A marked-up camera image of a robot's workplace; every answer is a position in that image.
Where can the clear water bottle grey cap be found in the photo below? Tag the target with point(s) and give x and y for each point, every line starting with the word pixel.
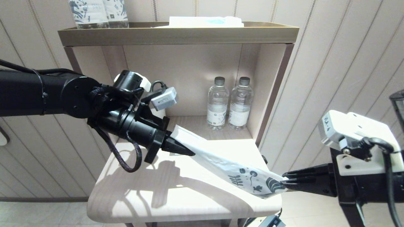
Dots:
pixel 217 107
pixel 240 107

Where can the white floral zip pouch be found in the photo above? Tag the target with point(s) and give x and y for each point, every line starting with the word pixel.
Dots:
pixel 230 167

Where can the silver power adapter box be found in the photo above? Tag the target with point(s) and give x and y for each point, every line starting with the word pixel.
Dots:
pixel 272 222

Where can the beige wooden shelf cabinet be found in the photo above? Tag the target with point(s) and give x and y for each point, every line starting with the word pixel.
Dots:
pixel 176 36

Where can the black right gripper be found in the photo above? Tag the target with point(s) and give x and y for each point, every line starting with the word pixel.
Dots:
pixel 347 189

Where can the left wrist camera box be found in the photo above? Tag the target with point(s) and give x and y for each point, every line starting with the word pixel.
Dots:
pixel 164 99

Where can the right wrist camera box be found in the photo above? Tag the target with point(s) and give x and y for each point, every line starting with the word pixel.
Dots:
pixel 356 138

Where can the white wall fixture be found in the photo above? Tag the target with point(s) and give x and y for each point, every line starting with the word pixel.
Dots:
pixel 3 138

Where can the white packet with blue stripe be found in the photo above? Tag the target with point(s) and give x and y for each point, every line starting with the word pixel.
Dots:
pixel 202 22

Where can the water bottle blue floral label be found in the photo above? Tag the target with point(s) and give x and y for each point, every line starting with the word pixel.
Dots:
pixel 88 12
pixel 117 12

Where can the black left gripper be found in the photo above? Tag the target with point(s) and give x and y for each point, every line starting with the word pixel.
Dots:
pixel 156 142

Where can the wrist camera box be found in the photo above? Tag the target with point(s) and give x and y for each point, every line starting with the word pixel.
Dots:
pixel 356 138
pixel 164 99

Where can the white ribbed ceramic mug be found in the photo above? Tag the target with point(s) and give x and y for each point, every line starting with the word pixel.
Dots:
pixel 160 113

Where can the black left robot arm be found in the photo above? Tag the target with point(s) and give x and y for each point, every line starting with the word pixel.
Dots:
pixel 31 94

